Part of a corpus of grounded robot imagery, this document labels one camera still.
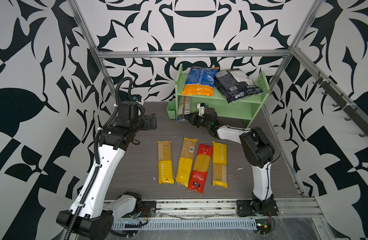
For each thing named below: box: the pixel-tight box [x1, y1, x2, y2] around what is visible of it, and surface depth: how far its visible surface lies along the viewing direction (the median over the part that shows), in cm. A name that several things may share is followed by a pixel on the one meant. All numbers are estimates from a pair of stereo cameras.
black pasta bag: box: [214, 68, 264, 104], surface depth 86 cm
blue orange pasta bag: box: [181, 66, 219, 97], surface depth 87 cm
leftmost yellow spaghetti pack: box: [157, 141, 175, 185], surface depth 90 cm
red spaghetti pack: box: [188, 143, 214, 194], surface depth 88 cm
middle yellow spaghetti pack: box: [176, 137, 198, 188], surface depth 90 cm
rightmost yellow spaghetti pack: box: [212, 141, 228, 189], surface depth 89 cm
